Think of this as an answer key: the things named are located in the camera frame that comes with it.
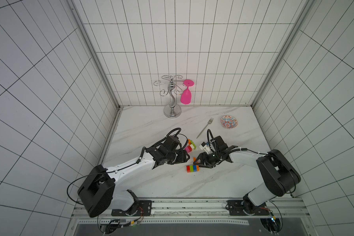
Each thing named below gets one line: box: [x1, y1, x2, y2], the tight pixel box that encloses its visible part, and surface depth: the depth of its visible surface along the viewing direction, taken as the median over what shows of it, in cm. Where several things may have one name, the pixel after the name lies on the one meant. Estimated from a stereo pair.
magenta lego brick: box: [184, 145, 193, 153], surface depth 94 cm
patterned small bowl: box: [220, 114, 238, 130], surface depth 109 cm
